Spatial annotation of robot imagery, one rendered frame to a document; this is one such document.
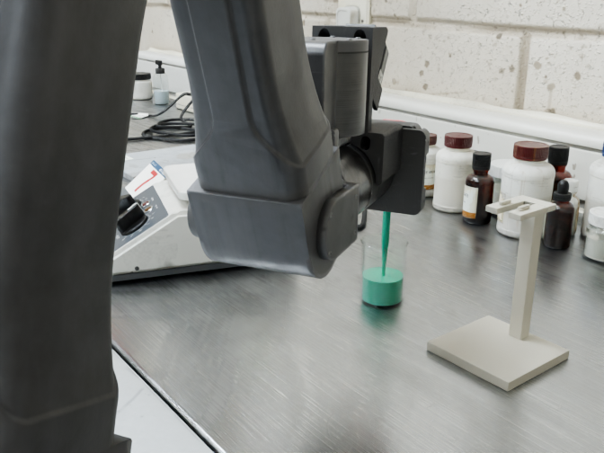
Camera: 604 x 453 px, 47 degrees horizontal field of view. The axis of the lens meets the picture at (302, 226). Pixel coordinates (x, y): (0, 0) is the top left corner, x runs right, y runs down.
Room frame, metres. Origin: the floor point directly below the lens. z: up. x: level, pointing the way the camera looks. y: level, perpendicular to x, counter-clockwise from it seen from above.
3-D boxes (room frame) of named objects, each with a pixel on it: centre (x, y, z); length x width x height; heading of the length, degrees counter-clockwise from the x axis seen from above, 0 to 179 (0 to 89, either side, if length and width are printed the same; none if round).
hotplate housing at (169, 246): (0.73, 0.11, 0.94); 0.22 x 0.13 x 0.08; 109
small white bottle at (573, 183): (0.80, -0.32, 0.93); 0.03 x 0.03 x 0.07
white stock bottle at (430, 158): (0.97, -0.17, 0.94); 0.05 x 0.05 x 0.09
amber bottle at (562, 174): (0.85, -0.32, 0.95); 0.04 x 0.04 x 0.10
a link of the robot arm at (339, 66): (0.42, 0.00, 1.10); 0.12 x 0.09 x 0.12; 158
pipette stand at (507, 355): (0.51, -0.16, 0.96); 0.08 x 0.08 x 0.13; 38
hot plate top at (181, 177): (0.74, 0.08, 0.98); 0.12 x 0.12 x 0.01; 19
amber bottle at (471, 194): (0.85, -0.22, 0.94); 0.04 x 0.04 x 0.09
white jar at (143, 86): (1.84, 0.42, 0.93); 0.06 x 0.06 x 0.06
